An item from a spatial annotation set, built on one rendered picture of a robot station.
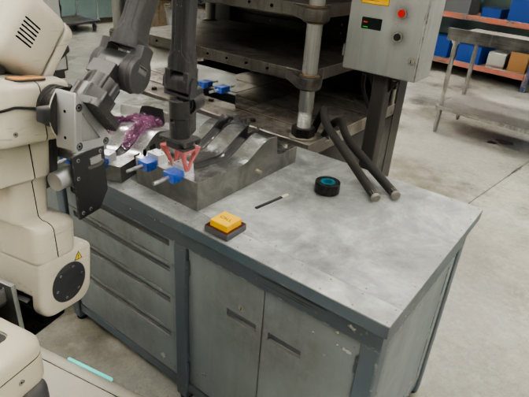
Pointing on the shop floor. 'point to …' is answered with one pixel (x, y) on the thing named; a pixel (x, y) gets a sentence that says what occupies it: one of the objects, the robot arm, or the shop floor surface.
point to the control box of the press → (389, 53)
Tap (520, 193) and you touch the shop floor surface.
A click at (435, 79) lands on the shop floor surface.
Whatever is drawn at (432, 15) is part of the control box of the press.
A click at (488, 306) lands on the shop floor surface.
